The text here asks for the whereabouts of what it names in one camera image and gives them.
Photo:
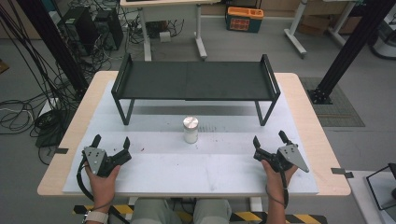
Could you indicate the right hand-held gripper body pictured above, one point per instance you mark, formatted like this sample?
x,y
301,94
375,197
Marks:
x,y
282,157

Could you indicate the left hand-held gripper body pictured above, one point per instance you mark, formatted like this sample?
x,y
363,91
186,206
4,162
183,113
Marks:
x,y
100,160

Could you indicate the white jar with silver lid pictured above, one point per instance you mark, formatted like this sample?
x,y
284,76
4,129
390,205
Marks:
x,y
190,130

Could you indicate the black metal shelf rack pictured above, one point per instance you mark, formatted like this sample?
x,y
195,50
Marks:
x,y
195,82

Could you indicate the person's left hand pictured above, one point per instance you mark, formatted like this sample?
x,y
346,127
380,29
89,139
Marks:
x,y
103,183

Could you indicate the person's right hand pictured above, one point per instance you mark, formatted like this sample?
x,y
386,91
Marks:
x,y
275,181

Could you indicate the white wristwatch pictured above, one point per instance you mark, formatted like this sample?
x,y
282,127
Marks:
x,y
96,216

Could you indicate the grey floor mat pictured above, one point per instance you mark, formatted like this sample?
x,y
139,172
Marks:
x,y
334,104

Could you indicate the white table mat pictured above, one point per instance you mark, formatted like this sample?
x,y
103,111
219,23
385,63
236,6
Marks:
x,y
190,161

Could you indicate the yellow black hazard tape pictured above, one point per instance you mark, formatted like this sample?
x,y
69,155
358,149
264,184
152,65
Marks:
x,y
249,216

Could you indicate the person's left leg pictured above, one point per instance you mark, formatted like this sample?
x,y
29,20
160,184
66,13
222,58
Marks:
x,y
150,212

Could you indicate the person's leg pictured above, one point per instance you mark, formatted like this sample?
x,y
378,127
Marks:
x,y
150,212
212,211

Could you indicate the person's right leg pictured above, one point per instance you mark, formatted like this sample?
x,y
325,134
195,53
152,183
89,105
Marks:
x,y
212,211

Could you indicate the black framed white board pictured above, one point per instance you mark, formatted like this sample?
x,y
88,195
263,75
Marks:
x,y
382,189

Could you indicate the black computer tower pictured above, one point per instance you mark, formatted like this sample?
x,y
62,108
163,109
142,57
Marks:
x,y
79,29
109,29

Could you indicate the cardboard box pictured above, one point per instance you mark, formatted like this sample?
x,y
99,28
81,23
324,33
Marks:
x,y
317,23

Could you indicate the orange and teal toolbox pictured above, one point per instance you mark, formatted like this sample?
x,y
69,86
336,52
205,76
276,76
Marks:
x,y
244,19

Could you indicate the white desk with legs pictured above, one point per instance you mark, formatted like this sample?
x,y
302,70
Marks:
x,y
169,21

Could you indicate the black aluminium frame post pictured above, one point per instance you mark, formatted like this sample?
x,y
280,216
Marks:
x,y
53,43
348,53

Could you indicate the white desk frame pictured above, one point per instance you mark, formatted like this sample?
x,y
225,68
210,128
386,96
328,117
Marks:
x,y
299,28

